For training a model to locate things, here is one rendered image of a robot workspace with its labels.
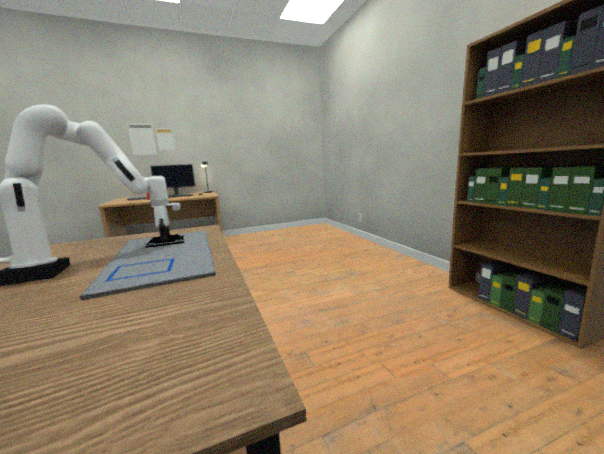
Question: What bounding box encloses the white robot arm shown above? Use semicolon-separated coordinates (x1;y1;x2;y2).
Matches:
0;105;180;269

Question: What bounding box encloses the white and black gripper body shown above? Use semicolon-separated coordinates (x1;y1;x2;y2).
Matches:
151;205;169;228

